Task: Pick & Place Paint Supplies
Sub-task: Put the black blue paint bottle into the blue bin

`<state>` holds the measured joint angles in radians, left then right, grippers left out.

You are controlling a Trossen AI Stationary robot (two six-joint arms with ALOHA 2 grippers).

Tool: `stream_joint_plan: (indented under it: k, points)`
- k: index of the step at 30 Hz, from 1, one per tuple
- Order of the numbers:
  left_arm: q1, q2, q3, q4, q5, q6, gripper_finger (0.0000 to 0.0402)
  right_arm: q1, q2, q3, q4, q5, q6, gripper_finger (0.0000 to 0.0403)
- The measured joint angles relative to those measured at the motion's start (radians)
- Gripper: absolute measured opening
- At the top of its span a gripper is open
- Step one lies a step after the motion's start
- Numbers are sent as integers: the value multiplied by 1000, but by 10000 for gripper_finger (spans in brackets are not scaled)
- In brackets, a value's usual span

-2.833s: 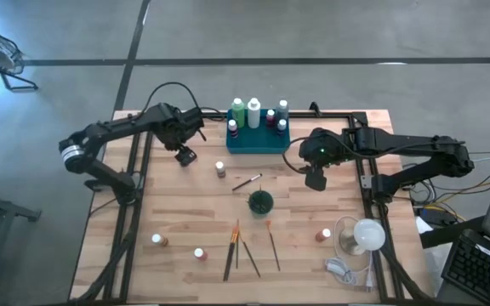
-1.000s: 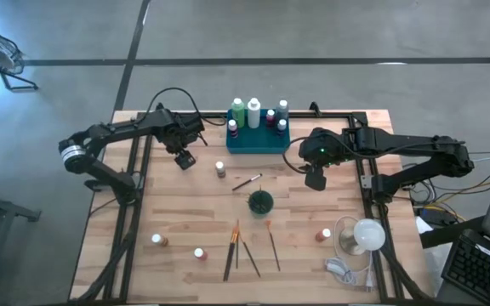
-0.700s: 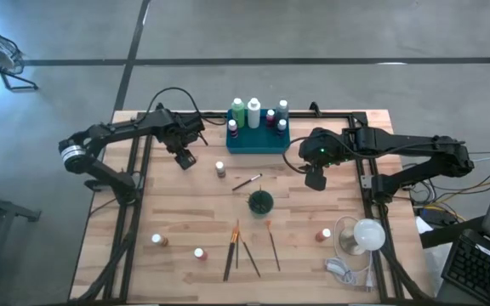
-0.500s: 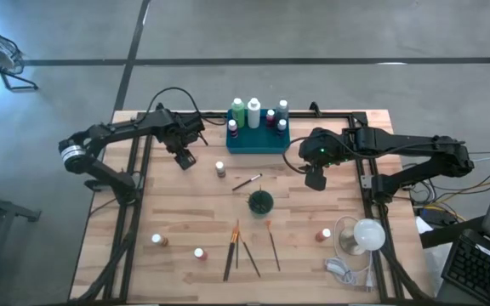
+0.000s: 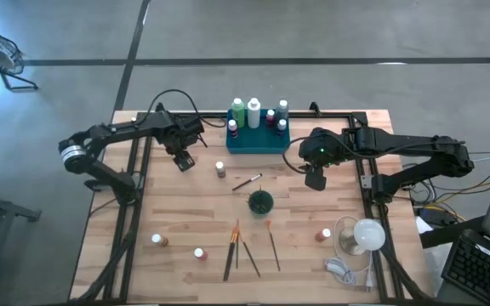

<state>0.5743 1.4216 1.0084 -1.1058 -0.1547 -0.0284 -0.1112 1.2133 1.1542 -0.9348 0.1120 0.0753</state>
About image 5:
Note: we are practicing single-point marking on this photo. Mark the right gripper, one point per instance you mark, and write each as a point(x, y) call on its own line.
point(317, 162)

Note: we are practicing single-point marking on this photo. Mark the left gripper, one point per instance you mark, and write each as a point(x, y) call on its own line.
point(179, 146)

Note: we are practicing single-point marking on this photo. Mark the orange-red paint bottle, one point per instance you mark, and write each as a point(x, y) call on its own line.
point(201, 255)
point(322, 236)

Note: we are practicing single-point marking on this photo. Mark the pink paint bottle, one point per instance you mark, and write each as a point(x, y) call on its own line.
point(232, 129)

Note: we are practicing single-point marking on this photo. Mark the purple paint bottle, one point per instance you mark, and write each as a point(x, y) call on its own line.
point(281, 128)

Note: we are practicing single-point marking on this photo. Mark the large green paint bottle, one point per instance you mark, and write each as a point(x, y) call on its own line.
point(238, 115)

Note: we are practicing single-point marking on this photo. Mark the crimson paint bottle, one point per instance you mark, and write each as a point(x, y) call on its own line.
point(270, 119)

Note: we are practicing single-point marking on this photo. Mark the tall slate teal bottle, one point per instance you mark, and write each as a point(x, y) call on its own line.
point(282, 111)

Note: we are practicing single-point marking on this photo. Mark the large white bottle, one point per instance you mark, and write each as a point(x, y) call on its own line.
point(254, 117)

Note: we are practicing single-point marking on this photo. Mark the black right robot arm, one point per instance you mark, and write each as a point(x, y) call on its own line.
point(398, 142)

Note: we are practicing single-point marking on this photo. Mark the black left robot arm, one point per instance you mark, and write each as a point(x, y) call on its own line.
point(117, 132)

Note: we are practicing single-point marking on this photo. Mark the taupe paint bottle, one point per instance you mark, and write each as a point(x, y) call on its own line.
point(221, 171)

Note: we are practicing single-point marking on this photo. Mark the brown paint bottle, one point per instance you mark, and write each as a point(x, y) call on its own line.
point(161, 241)

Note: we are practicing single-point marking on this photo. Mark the teal plastic cup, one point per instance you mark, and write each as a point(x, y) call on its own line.
point(266, 209)

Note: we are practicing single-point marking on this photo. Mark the black brush silver ferrule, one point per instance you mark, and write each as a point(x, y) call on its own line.
point(245, 183)

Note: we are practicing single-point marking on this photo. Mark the teal plastic bin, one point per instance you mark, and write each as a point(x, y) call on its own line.
point(258, 142)

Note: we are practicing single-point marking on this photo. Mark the white globe desk lamp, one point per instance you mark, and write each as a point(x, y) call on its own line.
point(369, 234)

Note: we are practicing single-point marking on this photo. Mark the black paintbrush orange bristles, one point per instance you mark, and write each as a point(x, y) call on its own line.
point(273, 248)

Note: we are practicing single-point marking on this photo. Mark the thick black paintbrush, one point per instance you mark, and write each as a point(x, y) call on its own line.
point(231, 263)
point(228, 263)

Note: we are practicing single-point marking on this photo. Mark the black metal stand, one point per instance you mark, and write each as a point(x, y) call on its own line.
point(2, 206)

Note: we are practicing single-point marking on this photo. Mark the black keyboard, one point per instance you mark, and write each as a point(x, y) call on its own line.
point(479, 272)

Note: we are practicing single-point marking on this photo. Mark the black table frame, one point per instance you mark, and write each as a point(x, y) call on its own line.
point(211, 115)

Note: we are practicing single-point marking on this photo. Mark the black frame clamp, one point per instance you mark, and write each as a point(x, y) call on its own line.
point(314, 108)
point(159, 107)

